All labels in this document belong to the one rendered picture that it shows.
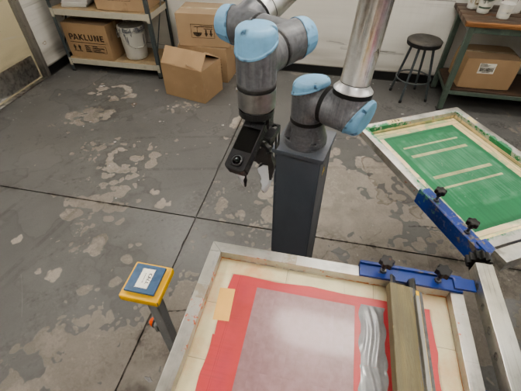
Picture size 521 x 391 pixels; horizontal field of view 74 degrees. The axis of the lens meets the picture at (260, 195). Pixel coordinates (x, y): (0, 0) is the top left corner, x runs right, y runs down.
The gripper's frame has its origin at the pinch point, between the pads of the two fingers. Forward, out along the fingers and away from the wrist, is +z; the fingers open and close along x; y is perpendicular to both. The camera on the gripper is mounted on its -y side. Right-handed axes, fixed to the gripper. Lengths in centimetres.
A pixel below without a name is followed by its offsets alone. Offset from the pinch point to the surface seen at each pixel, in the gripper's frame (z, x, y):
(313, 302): 40.6, -19.3, -0.1
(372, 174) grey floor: 136, -26, 187
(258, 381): 41, -13, -27
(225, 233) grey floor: 136, 59, 81
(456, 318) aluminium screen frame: 37, -58, 9
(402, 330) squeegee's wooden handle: 30, -43, -5
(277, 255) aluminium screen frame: 37.1, -3.7, 9.5
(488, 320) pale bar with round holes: 33, -65, 9
